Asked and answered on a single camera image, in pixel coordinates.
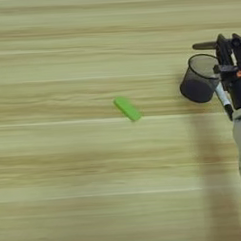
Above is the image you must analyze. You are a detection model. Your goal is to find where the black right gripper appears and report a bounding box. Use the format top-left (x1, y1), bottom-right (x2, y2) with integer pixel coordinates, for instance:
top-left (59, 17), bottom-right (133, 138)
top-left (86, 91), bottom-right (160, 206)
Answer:
top-left (210, 32), bottom-right (241, 113)

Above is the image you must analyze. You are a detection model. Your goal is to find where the black mesh pen cup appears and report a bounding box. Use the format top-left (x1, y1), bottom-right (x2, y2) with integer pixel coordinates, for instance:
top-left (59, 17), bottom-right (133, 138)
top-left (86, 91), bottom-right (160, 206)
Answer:
top-left (177, 52), bottom-right (224, 105)

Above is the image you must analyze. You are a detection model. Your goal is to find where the green eraser block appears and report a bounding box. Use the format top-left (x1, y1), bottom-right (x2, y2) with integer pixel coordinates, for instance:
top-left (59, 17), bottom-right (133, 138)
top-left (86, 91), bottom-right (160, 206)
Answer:
top-left (112, 94), bottom-right (143, 124)

